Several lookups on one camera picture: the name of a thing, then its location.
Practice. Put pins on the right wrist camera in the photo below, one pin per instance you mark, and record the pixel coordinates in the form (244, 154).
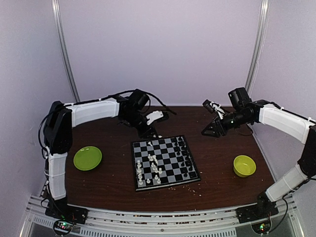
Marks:
(214, 107)

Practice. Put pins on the left aluminium frame post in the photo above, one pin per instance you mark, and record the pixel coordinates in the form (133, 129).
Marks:
(63, 46)

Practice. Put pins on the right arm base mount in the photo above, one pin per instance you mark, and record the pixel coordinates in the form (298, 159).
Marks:
(260, 221)

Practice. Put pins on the green plate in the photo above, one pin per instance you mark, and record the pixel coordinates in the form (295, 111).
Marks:
(87, 158)

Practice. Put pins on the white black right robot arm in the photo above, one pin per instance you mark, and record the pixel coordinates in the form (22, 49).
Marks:
(287, 140)

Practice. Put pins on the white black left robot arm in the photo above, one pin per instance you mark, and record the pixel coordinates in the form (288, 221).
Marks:
(137, 108)

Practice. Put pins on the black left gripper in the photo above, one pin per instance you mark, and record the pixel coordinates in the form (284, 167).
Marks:
(144, 134)

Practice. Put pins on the yellow-green bowl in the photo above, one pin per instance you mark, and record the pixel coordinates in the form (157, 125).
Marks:
(244, 166)

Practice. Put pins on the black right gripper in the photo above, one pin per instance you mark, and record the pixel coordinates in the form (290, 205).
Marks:
(214, 123)

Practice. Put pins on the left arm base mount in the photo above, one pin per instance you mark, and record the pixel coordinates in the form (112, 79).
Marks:
(68, 219)

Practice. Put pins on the aluminium front rail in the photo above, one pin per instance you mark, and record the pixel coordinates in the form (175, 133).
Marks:
(220, 222)

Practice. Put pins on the aluminium frame post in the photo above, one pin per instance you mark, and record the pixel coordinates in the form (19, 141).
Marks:
(63, 46)
(258, 46)

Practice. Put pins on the black white chessboard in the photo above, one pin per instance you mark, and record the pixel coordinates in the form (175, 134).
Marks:
(163, 162)

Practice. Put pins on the right aluminium frame post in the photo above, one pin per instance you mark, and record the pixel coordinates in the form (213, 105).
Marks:
(258, 46)

